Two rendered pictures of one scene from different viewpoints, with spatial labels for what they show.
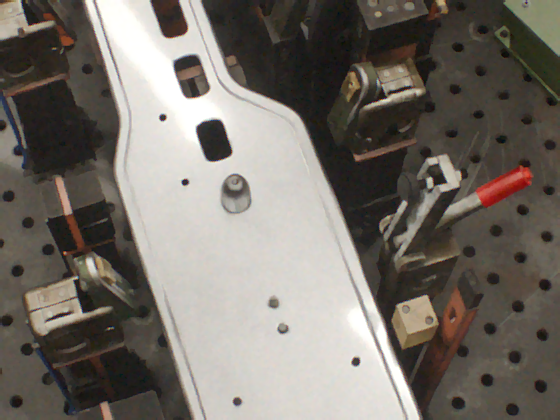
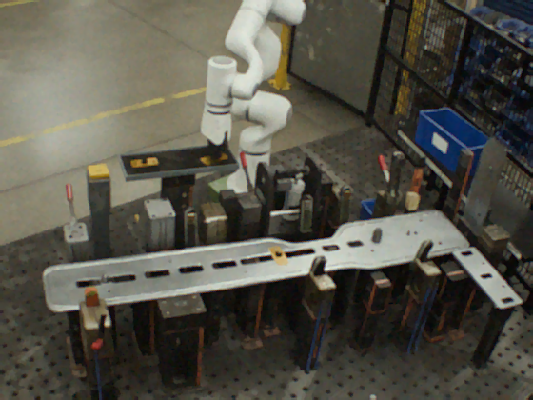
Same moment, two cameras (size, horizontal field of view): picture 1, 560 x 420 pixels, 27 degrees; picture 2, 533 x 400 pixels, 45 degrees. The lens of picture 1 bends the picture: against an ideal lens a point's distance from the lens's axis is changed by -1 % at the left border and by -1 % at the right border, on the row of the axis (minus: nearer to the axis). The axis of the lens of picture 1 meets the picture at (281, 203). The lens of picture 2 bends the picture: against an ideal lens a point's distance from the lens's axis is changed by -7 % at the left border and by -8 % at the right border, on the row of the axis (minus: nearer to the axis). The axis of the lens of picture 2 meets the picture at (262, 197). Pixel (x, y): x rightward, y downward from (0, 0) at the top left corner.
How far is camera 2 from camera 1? 206 cm
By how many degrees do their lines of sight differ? 61
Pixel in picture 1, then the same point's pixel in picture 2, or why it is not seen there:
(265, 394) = (436, 237)
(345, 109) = (346, 206)
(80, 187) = (378, 276)
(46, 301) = (429, 269)
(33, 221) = (337, 369)
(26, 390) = (409, 366)
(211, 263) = (399, 246)
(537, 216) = not seen: hidden behind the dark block
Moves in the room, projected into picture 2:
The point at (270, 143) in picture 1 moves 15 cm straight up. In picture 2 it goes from (354, 231) to (363, 193)
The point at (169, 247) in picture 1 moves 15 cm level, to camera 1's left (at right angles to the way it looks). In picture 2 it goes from (396, 254) to (403, 285)
